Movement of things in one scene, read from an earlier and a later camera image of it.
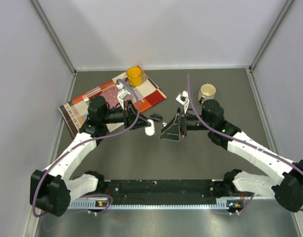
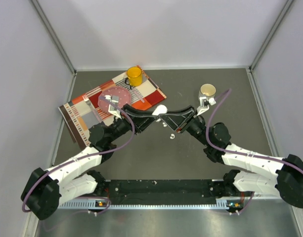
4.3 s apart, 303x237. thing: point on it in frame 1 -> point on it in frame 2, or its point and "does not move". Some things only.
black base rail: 159,192 does not move
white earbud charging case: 150,131 -> 160,109
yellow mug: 135,76 does not move
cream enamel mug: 207,91 does not move
